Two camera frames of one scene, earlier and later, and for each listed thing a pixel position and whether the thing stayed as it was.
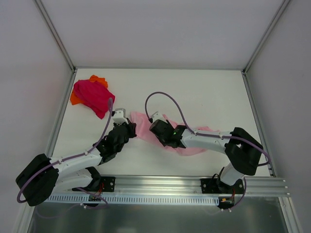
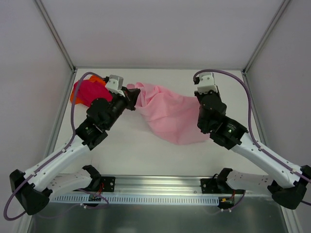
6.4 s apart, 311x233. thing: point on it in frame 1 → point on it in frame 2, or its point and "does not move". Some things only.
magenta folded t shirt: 93,96 does not move
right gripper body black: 155,128 → 204,124
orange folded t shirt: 75,100 does not move
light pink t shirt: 145,133 → 174,117
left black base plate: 109,184 does not move
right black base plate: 215,186 does not move
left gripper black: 129,128 → 131,97
